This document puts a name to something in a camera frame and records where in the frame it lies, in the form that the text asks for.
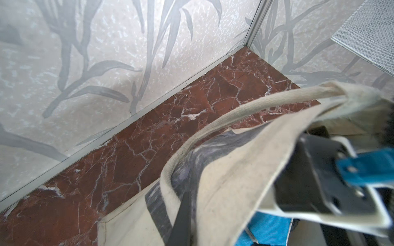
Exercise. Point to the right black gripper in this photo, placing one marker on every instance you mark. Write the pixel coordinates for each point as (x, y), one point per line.
(311, 181)

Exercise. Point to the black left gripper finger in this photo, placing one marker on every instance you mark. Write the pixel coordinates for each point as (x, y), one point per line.
(181, 231)

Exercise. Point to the blue paddle case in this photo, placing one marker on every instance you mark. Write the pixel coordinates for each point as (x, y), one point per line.
(371, 168)

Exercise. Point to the beige canvas bag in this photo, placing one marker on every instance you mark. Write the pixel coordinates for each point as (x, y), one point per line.
(230, 167)

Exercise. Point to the white wire mesh basket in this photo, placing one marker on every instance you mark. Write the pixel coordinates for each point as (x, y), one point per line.
(369, 34)

